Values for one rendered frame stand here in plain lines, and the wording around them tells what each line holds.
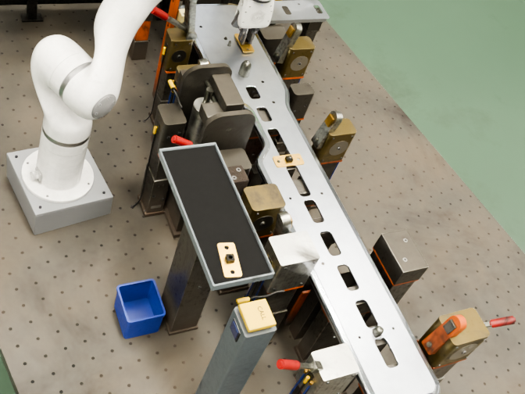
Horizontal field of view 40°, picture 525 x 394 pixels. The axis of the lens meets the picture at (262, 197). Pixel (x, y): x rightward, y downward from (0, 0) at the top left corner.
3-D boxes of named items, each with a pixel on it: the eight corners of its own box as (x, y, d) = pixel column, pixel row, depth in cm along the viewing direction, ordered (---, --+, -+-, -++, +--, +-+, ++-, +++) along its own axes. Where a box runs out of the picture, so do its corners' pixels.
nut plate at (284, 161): (299, 154, 196) (300, 151, 195) (305, 164, 194) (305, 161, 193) (271, 157, 192) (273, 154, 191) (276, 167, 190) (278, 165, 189)
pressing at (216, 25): (454, 393, 162) (457, 391, 161) (372, 420, 153) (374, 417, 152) (240, 4, 234) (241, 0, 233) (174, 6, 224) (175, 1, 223)
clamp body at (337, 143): (326, 208, 228) (366, 132, 202) (294, 213, 223) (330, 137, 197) (318, 192, 231) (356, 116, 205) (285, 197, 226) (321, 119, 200)
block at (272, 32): (274, 102, 253) (298, 38, 232) (244, 104, 248) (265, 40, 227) (266, 87, 257) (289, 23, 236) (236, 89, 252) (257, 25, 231)
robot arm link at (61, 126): (61, 154, 178) (74, 84, 160) (16, 105, 182) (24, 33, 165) (100, 136, 185) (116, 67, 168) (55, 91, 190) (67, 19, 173)
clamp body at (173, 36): (174, 127, 233) (195, 41, 206) (144, 130, 228) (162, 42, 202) (168, 112, 236) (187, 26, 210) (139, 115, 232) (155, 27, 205)
